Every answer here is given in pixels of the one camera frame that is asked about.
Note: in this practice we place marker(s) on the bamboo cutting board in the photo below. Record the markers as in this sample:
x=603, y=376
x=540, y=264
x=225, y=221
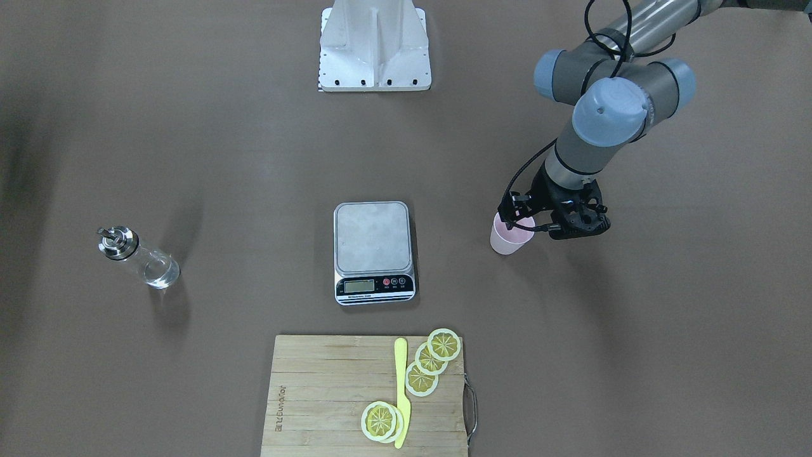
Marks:
x=320, y=385

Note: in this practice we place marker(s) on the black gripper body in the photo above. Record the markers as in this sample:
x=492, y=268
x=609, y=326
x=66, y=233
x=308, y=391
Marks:
x=543, y=192

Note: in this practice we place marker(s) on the glass sauce bottle steel top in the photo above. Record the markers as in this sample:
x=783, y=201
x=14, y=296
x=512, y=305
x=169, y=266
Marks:
x=124, y=247

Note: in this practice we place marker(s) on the lemon slice near handle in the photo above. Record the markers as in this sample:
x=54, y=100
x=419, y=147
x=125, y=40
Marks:
x=444, y=344

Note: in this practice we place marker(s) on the yellow plastic knife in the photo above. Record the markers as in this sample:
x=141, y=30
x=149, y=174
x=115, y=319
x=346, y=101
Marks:
x=401, y=350

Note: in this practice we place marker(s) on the lemon slice under knife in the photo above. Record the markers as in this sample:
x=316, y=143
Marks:
x=382, y=422

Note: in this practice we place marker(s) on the pink plastic cup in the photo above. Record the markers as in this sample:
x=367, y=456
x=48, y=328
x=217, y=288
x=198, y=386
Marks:
x=505, y=241

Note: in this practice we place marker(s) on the silver digital kitchen scale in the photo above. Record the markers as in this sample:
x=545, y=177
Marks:
x=373, y=255

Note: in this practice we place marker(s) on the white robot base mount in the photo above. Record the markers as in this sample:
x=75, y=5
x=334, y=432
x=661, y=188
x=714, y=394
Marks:
x=374, y=46

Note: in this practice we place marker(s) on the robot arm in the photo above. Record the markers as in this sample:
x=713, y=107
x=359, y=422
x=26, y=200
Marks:
x=616, y=101

